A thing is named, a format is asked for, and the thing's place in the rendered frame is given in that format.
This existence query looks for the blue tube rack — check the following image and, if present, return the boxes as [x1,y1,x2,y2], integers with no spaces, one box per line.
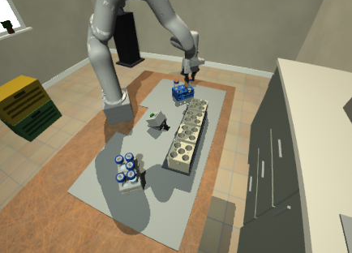
[172,84,194,101]

